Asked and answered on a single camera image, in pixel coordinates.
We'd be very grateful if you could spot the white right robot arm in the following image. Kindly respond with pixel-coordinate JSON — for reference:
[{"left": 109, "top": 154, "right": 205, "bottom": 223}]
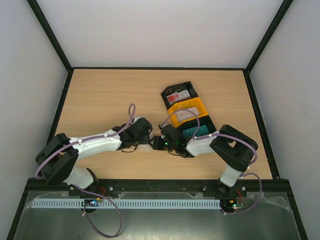
[{"left": 149, "top": 124, "right": 258, "bottom": 196}]

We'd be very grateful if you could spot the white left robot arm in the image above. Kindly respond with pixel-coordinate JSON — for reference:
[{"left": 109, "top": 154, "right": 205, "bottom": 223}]
[{"left": 35, "top": 117, "right": 153, "bottom": 189}]

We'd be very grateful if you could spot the pink patterned white card stack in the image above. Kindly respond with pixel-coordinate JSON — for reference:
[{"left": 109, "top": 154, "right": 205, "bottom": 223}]
[{"left": 175, "top": 107, "right": 200, "bottom": 123}]

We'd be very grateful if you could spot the teal card stack in bin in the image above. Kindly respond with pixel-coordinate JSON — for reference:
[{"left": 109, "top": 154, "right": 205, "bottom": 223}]
[{"left": 181, "top": 125, "right": 210, "bottom": 138}]

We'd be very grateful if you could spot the black bin with teal cards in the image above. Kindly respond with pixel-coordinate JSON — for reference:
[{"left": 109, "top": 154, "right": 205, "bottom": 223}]
[{"left": 177, "top": 115, "right": 217, "bottom": 138}]

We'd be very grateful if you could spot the black bin with red cards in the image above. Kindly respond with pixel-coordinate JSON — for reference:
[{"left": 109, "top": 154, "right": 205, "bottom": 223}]
[{"left": 160, "top": 81, "right": 199, "bottom": 110}]

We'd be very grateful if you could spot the red patterned white card stack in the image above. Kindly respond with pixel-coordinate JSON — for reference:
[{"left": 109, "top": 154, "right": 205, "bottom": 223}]
[{"left": 167, "top": 89, "right": 191, "bottom": 105}]

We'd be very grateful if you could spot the yellow middle bin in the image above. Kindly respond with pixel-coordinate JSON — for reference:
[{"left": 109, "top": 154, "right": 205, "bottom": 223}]
[{"left": 168, "top": 97, "right": 208, "bottom": 128}]

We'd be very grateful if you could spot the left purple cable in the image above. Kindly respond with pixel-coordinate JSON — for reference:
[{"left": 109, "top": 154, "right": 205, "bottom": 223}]
[{"left": 34, "top": 103, "right": 137, "bottom": 237}]

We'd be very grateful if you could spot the white slotted cable duct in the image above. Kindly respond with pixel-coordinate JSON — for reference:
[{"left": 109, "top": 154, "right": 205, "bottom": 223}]
[{"left": 31, "top": 198, "right": 221, "bottom": 210}]

